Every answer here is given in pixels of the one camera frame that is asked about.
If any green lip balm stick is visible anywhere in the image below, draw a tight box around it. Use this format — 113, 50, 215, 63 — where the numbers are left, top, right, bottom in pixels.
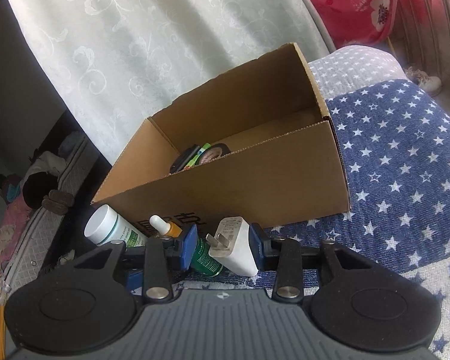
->
184, 143, 211, 169

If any white mattress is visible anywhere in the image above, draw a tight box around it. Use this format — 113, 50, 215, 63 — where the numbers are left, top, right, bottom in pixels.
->
0, 136, 99, 305

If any black electrical tape roll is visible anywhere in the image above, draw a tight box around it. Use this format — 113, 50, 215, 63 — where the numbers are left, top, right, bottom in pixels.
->
196, 143, 231, 165

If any metal window railing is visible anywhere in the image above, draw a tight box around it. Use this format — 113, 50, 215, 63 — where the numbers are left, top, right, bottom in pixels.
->
390, 0, 450, 94

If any white shoe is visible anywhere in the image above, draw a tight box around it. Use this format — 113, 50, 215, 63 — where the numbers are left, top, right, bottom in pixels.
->
405, 67, 442, 97

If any white power adapter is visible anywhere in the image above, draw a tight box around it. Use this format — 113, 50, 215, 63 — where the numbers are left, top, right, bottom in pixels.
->
205, 216, 258, 277

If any white embossed curtain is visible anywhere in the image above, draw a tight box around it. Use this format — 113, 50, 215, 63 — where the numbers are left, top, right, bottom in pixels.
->
8, 0, 334, 162

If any white vitamin bottle green label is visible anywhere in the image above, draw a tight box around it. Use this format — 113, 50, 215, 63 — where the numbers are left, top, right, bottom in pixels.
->
84, 205, 147, 247

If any green glass dropper bottle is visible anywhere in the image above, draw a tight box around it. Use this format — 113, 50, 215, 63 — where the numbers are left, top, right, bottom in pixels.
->
149, 214, 223, 277

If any blue star patterned blanket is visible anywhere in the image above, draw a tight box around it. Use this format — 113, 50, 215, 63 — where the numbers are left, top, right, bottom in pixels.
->
126, 44, 450, 360

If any brown cardboard box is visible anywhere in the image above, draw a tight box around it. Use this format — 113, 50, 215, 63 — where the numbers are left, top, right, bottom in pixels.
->
92, 43, 351, 233

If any clothes pile on mattress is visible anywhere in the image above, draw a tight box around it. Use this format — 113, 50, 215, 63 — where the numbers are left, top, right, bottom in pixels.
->
0, 151, 74, 274

